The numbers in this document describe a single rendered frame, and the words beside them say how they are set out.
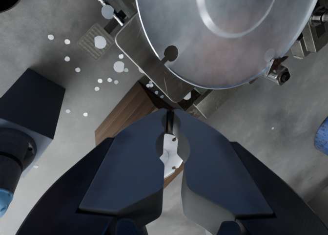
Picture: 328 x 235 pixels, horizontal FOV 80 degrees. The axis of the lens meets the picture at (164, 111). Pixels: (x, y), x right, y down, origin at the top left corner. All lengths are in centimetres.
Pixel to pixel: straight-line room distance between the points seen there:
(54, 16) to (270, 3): 88
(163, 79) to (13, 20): 87
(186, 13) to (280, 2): 15
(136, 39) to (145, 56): 3
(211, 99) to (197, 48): 25
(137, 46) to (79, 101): 90
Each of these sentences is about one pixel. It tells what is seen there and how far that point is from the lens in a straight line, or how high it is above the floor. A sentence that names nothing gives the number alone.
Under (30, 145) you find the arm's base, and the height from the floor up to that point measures 48.
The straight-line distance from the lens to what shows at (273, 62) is 39.
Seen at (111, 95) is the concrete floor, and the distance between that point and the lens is 114.
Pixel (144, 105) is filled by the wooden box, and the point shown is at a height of 26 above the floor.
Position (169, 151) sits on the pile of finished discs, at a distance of 97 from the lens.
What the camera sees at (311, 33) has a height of 75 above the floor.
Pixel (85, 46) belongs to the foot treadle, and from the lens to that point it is 90.
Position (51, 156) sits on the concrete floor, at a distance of 134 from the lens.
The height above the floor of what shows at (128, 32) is 78.
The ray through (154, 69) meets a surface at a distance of 29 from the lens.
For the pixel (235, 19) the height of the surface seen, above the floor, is 79.
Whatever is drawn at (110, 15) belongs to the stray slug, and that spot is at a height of 65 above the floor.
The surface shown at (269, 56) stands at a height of 78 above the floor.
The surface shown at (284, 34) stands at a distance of 40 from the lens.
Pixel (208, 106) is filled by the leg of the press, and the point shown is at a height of 64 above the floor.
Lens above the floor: 104
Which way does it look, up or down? 56 degrees down
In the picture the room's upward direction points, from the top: 144 degrees clockwise
